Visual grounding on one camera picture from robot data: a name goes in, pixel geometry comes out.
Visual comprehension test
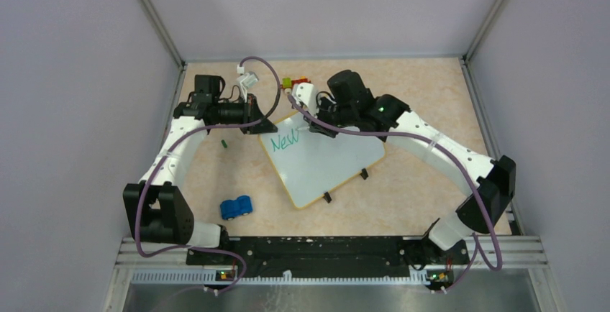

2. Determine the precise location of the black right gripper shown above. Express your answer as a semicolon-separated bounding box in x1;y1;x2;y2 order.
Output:
304;95;357;139

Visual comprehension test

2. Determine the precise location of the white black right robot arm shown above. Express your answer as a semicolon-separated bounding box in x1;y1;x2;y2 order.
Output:
291;70;516;263

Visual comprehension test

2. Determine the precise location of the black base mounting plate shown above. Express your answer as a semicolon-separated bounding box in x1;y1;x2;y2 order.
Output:
186;236;470;278

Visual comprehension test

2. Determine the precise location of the black whiteboard clip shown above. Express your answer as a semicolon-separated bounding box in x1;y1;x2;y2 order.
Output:
323;192;332;203
360;168;369;180

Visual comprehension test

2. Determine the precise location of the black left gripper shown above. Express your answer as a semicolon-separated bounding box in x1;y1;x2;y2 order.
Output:
213;93;277;134

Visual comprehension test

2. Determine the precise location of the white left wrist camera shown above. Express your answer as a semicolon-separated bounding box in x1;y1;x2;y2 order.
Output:
236;65;259;101

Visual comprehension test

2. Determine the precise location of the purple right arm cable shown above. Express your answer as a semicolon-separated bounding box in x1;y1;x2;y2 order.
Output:
287;93;504;295

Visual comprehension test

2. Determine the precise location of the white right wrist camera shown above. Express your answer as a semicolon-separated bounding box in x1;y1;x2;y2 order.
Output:
291;83;319;116

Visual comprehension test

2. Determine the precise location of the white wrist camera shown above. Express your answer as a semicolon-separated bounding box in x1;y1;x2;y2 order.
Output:
236;65;259;101
291;83;319;116

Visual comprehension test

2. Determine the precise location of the aluminium frame rail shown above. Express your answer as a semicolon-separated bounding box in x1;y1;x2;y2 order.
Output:
104;235;565;311

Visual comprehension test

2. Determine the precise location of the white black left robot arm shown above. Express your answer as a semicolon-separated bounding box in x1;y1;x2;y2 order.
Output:
123;72;278;264

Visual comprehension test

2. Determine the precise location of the red toy train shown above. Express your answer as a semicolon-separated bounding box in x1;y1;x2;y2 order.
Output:
281;76;311;94

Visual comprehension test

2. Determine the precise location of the blue toy car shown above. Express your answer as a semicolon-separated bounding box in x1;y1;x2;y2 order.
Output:
219;195;253;221

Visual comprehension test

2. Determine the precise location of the yellow-framed whiteboard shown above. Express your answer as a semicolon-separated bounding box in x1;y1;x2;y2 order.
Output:
258;112;386;209

